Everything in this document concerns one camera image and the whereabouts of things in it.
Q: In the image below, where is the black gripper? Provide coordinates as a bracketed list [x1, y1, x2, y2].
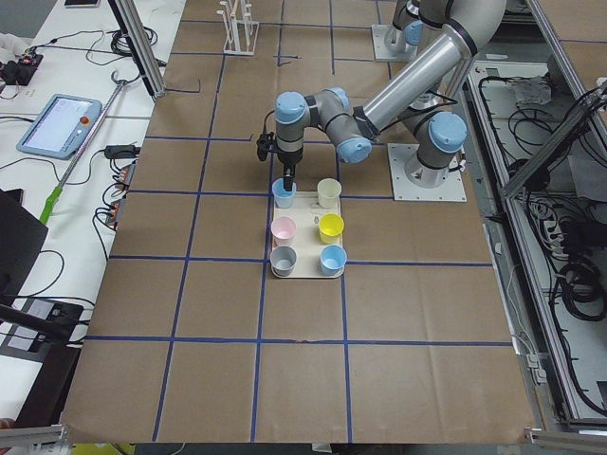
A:
[278, 150, 301, 192]

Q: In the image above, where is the light blue plastic cup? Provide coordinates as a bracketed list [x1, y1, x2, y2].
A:
[272, 178, 297, 209]

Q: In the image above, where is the cream plastic cup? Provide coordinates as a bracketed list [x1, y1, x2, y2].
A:
[317, 178, 341, 209]

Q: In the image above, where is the pink plastic cup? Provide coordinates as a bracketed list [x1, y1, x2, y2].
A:
[270, 216, 297, 246]

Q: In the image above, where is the yellow plastic cup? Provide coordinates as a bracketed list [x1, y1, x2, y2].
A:
[319, 213, 344, 244]

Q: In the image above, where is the grey plastic cup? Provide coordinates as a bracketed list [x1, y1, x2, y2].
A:
[269, 246, 297, 278]

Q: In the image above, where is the cream plastic tray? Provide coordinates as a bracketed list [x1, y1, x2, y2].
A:
[272, 191, 344, 279]

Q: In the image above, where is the black power adapter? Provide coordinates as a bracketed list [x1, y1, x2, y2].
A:
[103, 144, 140, 159]

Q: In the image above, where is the metal reacher grabber tool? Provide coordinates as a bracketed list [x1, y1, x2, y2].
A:
[39, 70, 129, 226]

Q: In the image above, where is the blue teach pendant tablet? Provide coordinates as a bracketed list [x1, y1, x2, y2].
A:
[16, 94, 102, 159]

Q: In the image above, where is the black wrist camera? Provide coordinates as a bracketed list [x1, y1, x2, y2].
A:
[256, 132, 276, 161]

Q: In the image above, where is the white wire cup rack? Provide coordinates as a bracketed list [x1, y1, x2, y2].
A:
[216, 0, 260, 56]

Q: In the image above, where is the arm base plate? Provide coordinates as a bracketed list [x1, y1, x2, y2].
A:
[371, 24, 421, 63]
[387, 143, 467, 203]

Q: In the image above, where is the aluminium frame post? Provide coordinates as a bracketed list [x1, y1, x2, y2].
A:
[108, 0, 165, 100]

